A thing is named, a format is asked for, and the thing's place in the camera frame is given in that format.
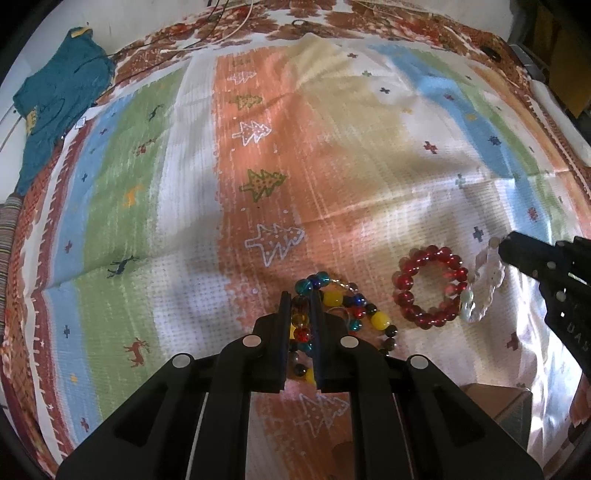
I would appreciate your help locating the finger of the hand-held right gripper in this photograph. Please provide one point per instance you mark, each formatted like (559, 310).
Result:
(524, 254)

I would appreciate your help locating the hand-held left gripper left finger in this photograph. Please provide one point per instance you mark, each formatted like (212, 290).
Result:
(275, 355)

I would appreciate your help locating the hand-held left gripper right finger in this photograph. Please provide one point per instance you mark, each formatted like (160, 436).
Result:
(326, 355)

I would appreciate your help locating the brown cardboard box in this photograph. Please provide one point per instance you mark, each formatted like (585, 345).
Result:
(503, 406)

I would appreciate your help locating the colourful striped printed blanket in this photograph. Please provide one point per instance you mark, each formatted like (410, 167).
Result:
(323, 152)

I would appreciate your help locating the striped dark cloth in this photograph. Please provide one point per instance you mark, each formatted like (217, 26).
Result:
(6, 240)

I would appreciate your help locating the teal knitted shirt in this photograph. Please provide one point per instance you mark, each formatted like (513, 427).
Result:
(60, 101)

